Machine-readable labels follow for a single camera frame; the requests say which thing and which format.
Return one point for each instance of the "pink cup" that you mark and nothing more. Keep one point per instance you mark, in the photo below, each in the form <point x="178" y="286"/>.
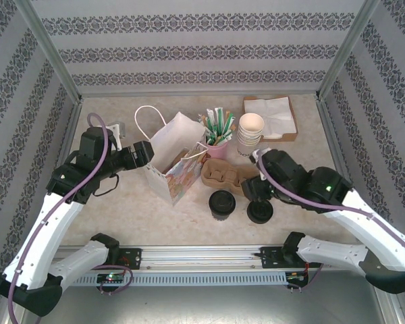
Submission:
<point x="219" y="150"/>

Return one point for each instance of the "aluminium frame post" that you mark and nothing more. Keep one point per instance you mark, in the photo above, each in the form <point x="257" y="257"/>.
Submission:
<point x="346" y="50"/>
<point x="51" y="50"/>

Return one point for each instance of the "brown cardboard cup carrier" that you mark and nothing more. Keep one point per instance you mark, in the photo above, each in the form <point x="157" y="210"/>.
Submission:
<point x="222" y="175"/>

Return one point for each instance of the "black mounting plate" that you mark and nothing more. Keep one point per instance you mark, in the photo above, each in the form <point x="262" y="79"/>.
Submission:
<point x="133" y="258"/>
<point x="270" y="258"/>

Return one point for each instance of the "small circuit board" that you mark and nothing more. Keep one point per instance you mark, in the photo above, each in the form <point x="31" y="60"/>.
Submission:
<point x="295" y="276"/>

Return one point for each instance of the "brown cardboard napkin tray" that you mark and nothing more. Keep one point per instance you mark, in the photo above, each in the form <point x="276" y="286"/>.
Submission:
<point x="290" y="138"/>

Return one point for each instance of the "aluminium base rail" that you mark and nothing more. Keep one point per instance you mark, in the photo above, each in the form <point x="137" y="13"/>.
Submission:
<point x="202" y="258"/>

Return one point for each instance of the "white paper napkin stack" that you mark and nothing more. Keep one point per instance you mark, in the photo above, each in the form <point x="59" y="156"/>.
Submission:
<point x="273" y="136"/>

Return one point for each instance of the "white paper cup dark print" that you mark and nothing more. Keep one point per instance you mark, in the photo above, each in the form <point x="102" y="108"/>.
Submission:
<point x="246" y="151"/>

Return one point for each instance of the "black plastic cup lid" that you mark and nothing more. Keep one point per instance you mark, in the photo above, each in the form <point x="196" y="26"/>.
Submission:
<point x="260" y="214"/>
<point x="222" y="201"/>

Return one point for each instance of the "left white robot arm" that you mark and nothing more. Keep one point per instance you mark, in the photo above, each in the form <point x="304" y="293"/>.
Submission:
<point x="54" y="222"/>

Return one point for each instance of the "white patterned paper bag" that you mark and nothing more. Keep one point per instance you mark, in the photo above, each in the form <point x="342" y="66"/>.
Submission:
<point x="182" y="179"/>

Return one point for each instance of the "aluminium back rail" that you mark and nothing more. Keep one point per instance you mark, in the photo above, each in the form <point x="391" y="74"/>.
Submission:
<point x="202" y="93"/>

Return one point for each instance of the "circuit board green light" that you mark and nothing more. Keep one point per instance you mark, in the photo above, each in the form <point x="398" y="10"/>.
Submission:
<point x="111" y="278"/>

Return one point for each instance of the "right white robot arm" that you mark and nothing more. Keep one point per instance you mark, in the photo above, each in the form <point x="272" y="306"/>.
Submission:
<point x="374" y="226"/>

